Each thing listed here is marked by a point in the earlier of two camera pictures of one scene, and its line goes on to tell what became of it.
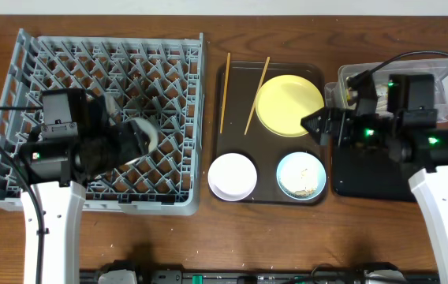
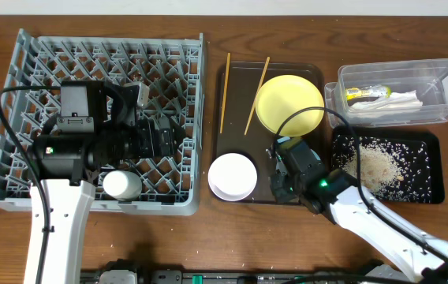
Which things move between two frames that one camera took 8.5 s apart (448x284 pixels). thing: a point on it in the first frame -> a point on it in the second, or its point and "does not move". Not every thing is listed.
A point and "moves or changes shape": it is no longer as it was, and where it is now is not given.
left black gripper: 130,140 -> 164,148
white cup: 151,132 moves or changes shape
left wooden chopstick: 225,92 does not move
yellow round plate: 283,101 does not move
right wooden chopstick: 257,94 does not move
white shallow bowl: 233,177 does not move
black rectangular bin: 371,173 does not move
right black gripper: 332,117 -> 280,196
